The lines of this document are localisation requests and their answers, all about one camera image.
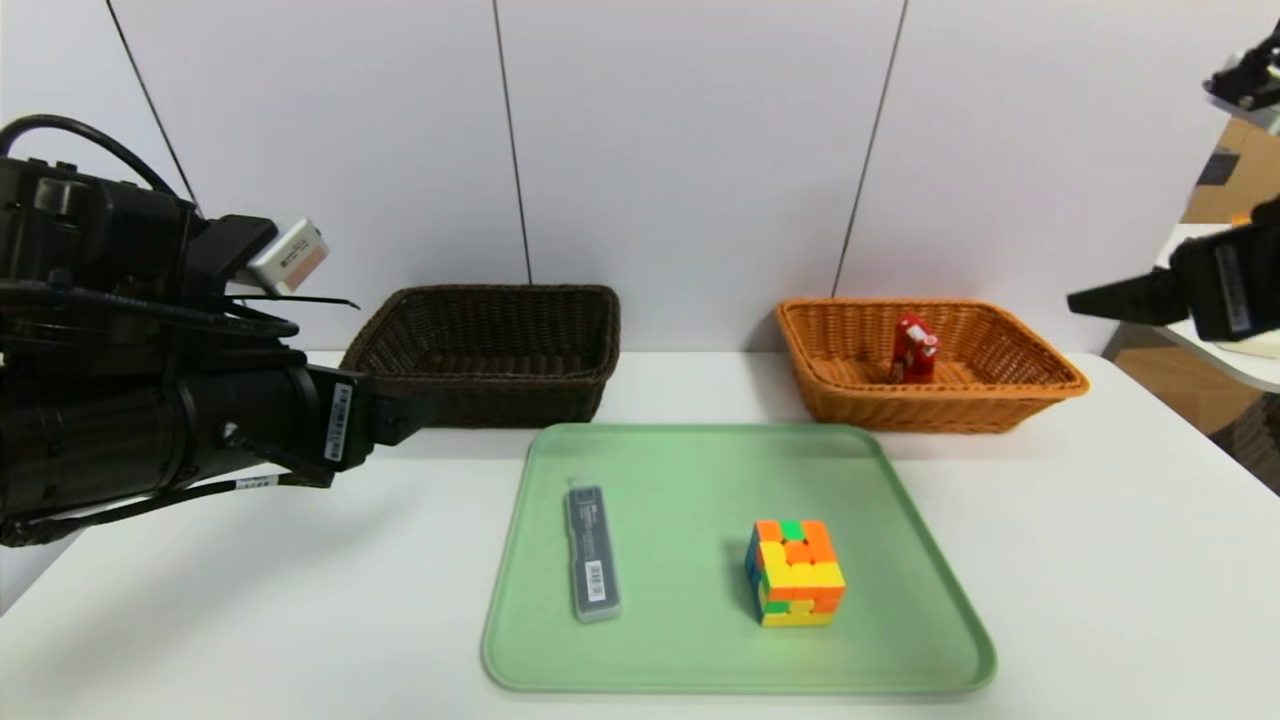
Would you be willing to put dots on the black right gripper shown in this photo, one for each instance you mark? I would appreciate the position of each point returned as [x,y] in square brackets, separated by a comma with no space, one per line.
[1230,289]

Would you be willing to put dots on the dark woven stool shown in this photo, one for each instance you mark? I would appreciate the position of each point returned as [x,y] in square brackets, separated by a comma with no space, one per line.
[1255,450]

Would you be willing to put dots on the colourful puzzle cube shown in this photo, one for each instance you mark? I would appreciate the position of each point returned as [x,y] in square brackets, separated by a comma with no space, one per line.
[797,578]

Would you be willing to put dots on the white background table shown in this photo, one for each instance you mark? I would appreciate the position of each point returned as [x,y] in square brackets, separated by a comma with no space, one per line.
[1240,365]

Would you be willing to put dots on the wooden shelf unit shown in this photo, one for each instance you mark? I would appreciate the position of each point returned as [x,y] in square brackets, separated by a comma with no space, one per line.
[1240,170]

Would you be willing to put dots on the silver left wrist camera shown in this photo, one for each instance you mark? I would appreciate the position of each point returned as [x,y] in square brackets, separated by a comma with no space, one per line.
[290,255]

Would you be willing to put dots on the grey pencil lead case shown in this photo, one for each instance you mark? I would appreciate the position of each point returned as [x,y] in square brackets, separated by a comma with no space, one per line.
[592,550]

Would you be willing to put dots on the red snack packet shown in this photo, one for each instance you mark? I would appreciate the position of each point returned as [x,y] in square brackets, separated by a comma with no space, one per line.
[914,350]

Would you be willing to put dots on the orange wicker basket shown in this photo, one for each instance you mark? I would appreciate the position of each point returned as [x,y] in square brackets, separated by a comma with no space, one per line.
[1000,390]

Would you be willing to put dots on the dark brown wicker basket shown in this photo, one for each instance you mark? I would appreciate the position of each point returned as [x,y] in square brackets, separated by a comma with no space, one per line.
[500,350]

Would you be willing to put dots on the light green plastic tray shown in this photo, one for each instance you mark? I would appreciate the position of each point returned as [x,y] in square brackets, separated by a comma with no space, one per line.
[690,600]

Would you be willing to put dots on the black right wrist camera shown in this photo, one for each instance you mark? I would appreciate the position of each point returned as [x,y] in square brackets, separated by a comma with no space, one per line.
[1250,80]

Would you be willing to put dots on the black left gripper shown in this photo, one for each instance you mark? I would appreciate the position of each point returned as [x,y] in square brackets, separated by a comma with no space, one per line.
[341,421]

